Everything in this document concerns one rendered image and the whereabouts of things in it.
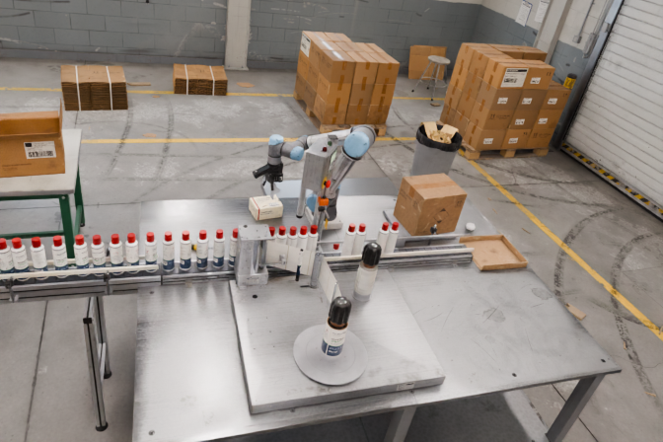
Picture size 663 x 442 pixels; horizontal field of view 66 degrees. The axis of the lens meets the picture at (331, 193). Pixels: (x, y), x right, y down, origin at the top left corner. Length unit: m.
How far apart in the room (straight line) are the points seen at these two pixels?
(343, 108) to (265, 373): 4.21
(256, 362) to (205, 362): 0.20
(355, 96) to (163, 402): 4.44
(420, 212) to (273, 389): 1.34
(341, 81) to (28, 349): 3.91
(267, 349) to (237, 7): 5.94
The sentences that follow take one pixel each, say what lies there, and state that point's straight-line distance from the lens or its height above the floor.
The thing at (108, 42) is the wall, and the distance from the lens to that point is 7.62.
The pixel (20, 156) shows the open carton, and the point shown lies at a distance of 3.42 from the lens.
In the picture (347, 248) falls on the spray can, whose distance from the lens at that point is 2.61.
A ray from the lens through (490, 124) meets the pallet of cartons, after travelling 6.10.
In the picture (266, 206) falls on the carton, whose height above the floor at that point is 0.90.
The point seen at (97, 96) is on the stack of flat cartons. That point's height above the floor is 0.16.
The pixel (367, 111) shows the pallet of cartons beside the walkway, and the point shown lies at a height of 0.30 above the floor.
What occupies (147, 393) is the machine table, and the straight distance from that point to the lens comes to 2.12.
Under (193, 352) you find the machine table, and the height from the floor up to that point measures 0.83.
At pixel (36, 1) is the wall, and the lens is 7.56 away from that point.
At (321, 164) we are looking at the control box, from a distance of 2.30.
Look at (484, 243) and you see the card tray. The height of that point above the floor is 0.83.
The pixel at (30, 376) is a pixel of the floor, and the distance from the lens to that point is 3.36.
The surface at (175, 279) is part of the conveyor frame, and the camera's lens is 2.49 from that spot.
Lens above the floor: 2.52
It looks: 31 degrees down
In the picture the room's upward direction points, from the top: 10 degrees clockwise
